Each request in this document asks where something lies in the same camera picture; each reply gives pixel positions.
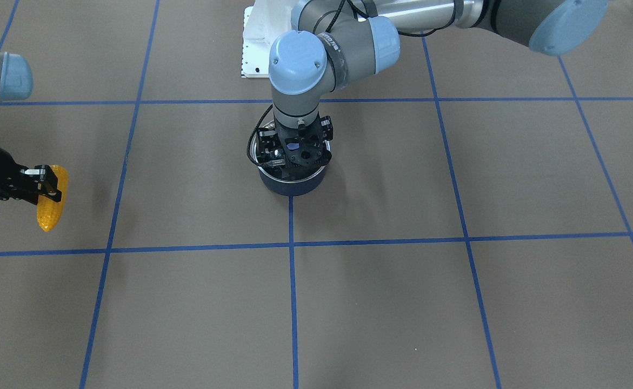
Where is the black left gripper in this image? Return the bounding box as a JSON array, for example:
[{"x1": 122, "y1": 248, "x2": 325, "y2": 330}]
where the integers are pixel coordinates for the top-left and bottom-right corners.
[{"x1": 257, "y1": 116, "x2": 334, "y2": 182}]

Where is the glass lid with blue knob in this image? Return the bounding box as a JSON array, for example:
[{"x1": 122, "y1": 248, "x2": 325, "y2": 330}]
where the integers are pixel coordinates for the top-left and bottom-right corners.
[{"x1": 257, "y1": 123, "x2": 330, "y2": 183}]

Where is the yellow corn cob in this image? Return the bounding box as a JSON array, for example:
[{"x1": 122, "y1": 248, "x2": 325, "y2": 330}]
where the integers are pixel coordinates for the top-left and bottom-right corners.
[{"x1": 36, "y1": 165, "x2": 70, "y2": 232}]

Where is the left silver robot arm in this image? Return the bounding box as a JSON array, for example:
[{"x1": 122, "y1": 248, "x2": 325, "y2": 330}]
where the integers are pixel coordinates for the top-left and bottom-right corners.
[{"x1": 247, "y1": 1, "x2": 608, "y2": 185}]

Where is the blue saucepan with handle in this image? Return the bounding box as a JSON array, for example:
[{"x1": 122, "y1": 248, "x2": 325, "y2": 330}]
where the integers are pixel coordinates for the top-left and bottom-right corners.
[{"x1": 256, "y1": 122, "x2": 331, "y2": 197}]

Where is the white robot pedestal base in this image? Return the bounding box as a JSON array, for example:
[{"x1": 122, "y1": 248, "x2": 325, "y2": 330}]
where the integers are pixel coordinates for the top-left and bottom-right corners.
[{"x1": 241, "y1": 1, "x2": 297, "y2": 78}]

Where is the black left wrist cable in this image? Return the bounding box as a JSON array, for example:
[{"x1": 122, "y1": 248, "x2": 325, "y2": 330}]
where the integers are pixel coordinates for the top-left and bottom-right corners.
[{"x1": 246, "y1": 0, "x2": 382, "y2": 166}]

